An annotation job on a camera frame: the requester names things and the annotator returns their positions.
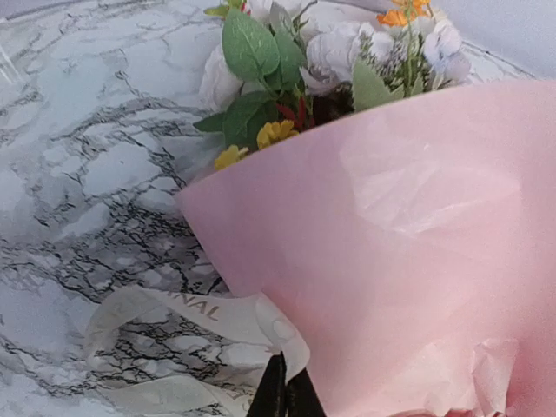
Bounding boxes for pink wrapping paper sheet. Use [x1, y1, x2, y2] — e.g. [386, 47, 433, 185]
[177, 80, 555, 416]

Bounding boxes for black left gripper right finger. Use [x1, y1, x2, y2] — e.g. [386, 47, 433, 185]
[286, 369, 326, 417]

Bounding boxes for cream ribbon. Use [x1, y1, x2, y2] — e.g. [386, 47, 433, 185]
[84, 286, 310, 416]

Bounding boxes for orange flower stem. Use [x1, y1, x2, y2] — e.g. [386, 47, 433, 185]
[377, 1, 434, 97]

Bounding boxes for white flower bunch green leaves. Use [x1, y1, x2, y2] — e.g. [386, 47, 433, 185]
[195, 1, 470, 137]

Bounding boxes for yellow small flower bunch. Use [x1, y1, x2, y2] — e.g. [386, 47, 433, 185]
[214, 120, 299, 171]

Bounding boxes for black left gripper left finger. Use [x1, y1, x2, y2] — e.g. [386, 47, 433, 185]
[247, 354, 286, 417]

